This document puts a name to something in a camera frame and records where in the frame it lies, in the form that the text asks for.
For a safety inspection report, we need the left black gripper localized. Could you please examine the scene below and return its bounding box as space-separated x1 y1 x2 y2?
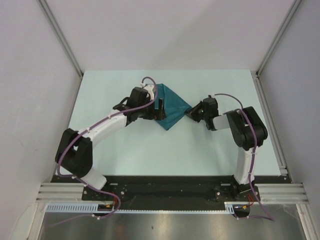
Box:
137 97 166 121

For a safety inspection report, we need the teal satin napkin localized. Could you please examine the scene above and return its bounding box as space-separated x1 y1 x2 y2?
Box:
156 83 192 131

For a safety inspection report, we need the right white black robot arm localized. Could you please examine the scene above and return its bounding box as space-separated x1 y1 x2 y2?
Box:
184 96 268 201

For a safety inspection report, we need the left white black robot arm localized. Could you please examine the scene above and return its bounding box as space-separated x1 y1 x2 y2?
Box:
55 83 166 200

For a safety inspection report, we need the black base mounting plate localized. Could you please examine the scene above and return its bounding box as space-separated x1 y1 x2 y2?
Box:
51 174 292 211

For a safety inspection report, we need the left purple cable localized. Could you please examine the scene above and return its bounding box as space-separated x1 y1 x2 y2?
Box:
48 76 157 227

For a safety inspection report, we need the purple cable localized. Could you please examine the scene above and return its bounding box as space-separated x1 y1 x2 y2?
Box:
48 76 157 227
209 92 276 223

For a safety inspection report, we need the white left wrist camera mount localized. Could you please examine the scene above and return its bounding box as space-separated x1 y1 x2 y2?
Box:
140 83 156 101

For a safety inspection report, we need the right aluminium corner post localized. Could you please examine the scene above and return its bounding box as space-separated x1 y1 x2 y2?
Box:
256 0 304 76

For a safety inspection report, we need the aluminium corner post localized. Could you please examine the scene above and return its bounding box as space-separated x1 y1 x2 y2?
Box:
256 0 304 76
36 0 84 77

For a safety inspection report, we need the white slotted cable duct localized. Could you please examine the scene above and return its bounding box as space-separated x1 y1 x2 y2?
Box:
46 202 235 214

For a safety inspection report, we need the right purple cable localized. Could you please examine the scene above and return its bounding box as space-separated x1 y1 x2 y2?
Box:
209 92 276 223

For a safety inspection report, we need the aluminium frame rail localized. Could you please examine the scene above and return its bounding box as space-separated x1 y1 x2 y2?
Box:
36 183 309 205

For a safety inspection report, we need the left aluminium corner post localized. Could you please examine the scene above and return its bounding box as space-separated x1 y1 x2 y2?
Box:
36 0 84 77

